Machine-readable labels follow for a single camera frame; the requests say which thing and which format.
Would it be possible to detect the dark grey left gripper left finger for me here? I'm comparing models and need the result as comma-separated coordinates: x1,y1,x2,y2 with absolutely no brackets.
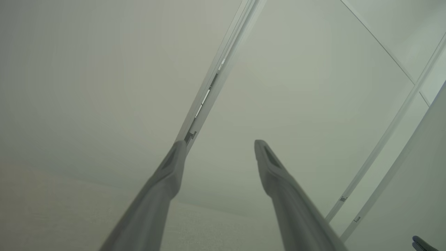
99,140,187,251

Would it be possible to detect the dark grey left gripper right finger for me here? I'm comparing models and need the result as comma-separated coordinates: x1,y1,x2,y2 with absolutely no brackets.
254,139,349,251

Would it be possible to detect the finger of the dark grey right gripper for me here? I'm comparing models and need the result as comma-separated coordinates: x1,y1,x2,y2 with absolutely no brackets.
412,236,440,251

